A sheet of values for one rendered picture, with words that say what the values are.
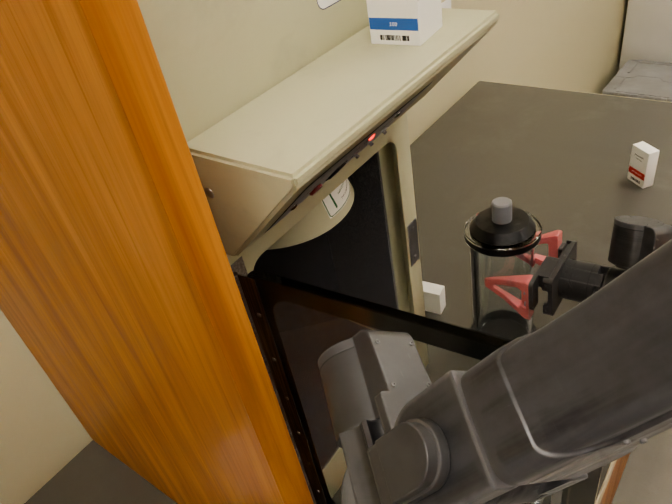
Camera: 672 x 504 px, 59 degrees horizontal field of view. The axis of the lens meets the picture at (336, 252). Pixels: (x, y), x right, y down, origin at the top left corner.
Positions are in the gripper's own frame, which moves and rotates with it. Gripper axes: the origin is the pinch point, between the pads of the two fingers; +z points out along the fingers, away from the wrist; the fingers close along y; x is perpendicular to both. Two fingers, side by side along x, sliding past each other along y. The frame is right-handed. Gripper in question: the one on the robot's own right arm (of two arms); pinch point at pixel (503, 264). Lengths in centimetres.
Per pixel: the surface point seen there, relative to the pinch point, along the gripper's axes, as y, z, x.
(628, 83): -240, 38, 69
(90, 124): 51, 0, -46
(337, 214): 24.2, 8.4, -22.3
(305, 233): 28.6, 9.6, -22.3
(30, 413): 53, 53, 4
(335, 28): 21.8, 5.3, -42.1
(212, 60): 37, 5, -45
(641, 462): -56, -14, 110
